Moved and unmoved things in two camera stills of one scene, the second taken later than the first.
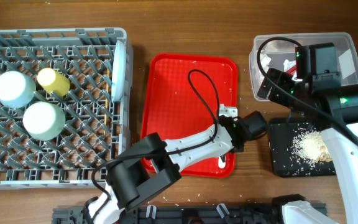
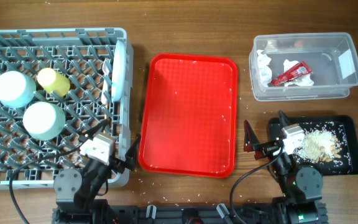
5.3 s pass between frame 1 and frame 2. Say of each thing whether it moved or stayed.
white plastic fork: moved
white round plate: stayed
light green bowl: stayed
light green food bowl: stayed
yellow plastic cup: stayed
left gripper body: moved
